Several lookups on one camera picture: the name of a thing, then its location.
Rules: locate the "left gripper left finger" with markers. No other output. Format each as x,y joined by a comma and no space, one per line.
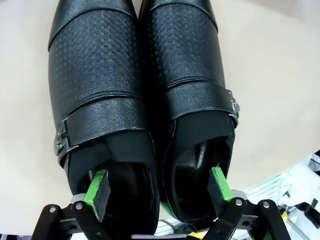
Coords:
96,192

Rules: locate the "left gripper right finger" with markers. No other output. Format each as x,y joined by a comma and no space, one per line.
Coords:
221,190

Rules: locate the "black textured buckle shoe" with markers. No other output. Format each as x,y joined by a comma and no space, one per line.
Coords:
95,75
185,62

